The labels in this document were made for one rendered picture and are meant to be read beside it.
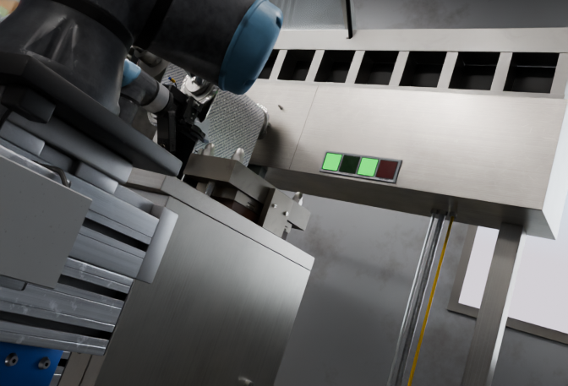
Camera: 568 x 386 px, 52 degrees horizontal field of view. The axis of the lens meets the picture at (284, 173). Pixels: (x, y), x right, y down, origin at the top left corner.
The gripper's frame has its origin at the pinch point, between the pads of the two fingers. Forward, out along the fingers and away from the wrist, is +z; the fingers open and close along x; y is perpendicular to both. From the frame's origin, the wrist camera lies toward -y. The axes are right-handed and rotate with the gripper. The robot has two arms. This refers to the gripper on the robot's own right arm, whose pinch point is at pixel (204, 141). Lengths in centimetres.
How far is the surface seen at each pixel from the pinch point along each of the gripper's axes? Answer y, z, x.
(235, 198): -14.3, -1.3, -19.0
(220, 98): 13.4, -0.5, -0.3
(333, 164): 8.8, 28.8, -24.7
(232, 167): -8.2, -7.0, -19.6
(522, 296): 13, 203, -48
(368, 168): 9.0, 28.8, -36.5
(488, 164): 15, 30, -69
